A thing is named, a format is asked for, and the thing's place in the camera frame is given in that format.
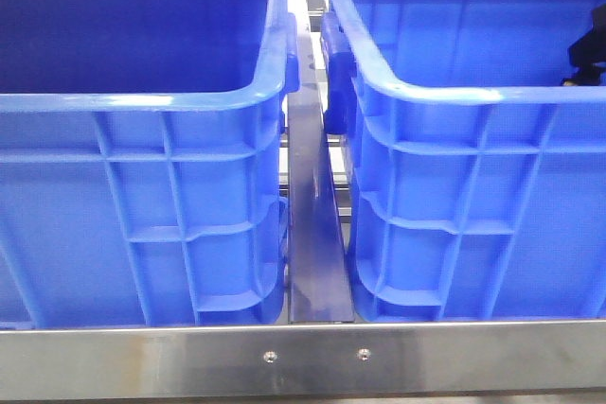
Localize red mushroom push button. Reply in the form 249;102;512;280
561;4;605;86

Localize left blue plastic crate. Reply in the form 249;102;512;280
1;0;298;330

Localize blue plastic crate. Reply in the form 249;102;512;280
322;0;605;322
1;0;298;330

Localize right blue plastic crate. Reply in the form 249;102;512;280
322;0;605;322

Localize dark blue divider rail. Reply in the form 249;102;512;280
287;21;355;324

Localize left rail screw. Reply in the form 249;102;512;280
263;351;277;363

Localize rail screw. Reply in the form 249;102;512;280
263;351;277;363
356;348;372;361

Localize right rail screw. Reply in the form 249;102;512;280
356;348;372;361

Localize stainless steel front rail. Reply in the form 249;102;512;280
1;320;605;401

